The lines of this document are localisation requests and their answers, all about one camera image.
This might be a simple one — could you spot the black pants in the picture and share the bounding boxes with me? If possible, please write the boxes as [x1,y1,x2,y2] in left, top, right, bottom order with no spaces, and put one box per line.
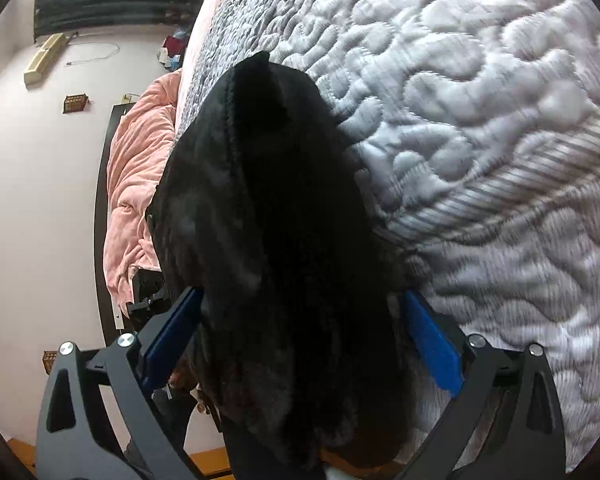
[146,52,410,479]

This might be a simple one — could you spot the grey quilted bed cover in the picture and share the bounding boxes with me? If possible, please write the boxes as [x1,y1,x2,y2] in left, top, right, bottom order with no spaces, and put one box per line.
[180,0,600,472]

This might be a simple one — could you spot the pink velvet blanket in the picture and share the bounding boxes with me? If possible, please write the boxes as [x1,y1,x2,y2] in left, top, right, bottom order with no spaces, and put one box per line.
[102,70,181,313]

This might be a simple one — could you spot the clothes on far nightstand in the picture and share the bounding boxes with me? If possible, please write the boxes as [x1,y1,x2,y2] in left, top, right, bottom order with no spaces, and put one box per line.
[157,27,190,72]

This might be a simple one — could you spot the pink bed sheet mattress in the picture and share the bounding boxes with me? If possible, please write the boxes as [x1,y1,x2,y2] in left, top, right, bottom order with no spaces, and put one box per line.
[175,0,221,132]

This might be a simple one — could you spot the small brown wall ornament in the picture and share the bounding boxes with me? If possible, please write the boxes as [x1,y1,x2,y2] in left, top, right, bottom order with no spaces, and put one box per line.
[62,93,90,114]

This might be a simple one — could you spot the dark wooden headboard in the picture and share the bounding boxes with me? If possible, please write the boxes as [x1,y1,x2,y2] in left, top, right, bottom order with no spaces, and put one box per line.
[93,103,134,344]

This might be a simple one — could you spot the white wall air conditioner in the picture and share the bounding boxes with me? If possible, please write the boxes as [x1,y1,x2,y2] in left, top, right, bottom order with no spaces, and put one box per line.
[23,34,69,87]

